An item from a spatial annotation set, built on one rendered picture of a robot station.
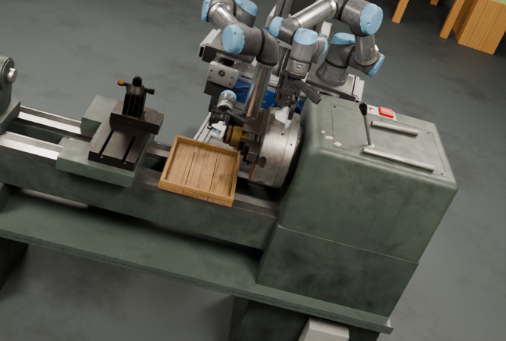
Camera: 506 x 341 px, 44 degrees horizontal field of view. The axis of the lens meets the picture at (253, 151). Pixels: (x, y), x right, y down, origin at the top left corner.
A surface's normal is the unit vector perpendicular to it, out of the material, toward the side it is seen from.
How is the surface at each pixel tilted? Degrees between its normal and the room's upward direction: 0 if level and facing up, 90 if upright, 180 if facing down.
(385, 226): 90
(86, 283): 0
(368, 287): 90
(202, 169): 0
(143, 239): 0
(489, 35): 90
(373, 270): 90
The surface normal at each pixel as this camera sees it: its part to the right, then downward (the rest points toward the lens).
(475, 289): 0.26, -0.81
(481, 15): -0.16, 0.50
